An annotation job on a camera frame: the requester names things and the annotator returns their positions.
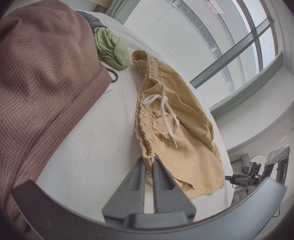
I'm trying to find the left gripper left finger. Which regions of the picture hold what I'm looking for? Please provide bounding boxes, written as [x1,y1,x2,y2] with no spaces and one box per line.
[102,156,147,222]

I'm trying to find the bed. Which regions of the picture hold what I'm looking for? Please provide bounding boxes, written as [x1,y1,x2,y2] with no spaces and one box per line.
[2,0,235,226]

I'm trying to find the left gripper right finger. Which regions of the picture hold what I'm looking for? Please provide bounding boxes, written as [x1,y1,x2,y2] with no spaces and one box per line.
[152,156,197,223]

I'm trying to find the grey-green curtain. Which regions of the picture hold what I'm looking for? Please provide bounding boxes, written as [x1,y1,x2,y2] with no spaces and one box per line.
[107,0,148,25]

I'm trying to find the brown waffle garment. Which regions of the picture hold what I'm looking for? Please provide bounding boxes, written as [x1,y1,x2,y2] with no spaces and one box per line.
[0,0,119,234]

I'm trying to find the black garment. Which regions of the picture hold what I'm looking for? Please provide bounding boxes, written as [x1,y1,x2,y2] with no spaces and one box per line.
[76,10,105,31]

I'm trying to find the green garment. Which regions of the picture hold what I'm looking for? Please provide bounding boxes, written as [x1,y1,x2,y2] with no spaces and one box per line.
[92,27,131,71]

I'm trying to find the window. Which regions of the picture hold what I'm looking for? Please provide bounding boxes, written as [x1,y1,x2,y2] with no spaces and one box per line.
[123,0,280,102]

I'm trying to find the tan drawstring shorts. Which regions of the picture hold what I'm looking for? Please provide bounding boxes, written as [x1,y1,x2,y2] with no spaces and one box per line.
[131,49,225,199]

